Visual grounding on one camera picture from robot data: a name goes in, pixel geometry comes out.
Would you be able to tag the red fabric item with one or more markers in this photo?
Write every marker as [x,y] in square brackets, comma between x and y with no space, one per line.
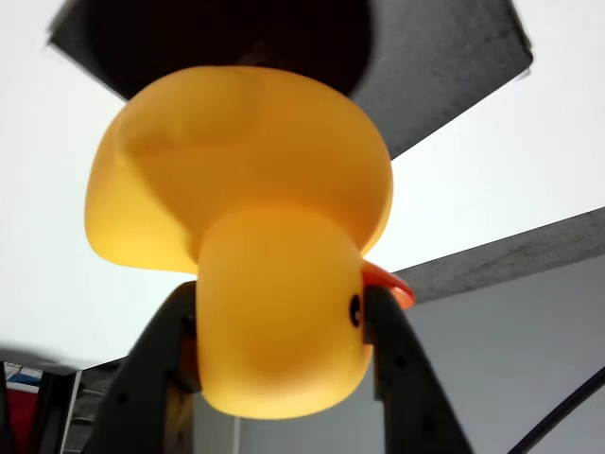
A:
[19,425]

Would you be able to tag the black cardboard square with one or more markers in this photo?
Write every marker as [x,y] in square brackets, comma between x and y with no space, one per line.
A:
[449,71]

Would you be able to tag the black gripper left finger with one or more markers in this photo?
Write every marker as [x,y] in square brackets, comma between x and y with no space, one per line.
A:
[146,402]

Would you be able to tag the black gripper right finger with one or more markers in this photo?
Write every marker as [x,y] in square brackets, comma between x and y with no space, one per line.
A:
[411,402]

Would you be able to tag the yellow rubber duck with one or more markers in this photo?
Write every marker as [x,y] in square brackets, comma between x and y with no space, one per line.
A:
[264,189]

